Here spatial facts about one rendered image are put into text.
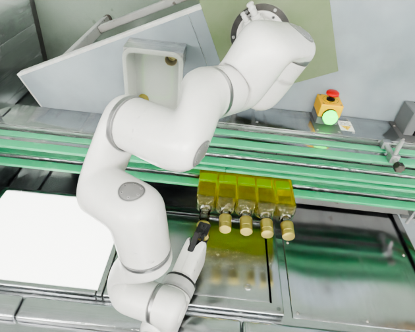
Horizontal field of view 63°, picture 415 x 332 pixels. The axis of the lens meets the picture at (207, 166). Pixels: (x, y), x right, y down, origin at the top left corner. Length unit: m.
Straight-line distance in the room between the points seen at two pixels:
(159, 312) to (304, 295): 0.51
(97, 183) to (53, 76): 0.78
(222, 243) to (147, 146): 0.64
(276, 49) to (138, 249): 0.36
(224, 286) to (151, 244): 0.50
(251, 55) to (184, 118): 0.17
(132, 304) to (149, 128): 0.36
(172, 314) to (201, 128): 0.37
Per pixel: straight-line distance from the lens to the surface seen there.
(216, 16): 0.95
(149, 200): 0.47
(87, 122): 1.20
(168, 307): 0.67
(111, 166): 0.53
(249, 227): 0.92
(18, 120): 1.27
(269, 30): 0.57
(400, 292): 1.19
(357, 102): 1.21
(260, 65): 0.55
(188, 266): 0.79
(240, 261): 1.02
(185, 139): 0.43
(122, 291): 0.69
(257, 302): 0.96
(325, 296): 1.08
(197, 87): 0.46
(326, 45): 1.00
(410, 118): 1.20
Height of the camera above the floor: 1.75
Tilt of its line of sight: 50 degrees down
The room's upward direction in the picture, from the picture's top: 174 degrees counter-clockwise
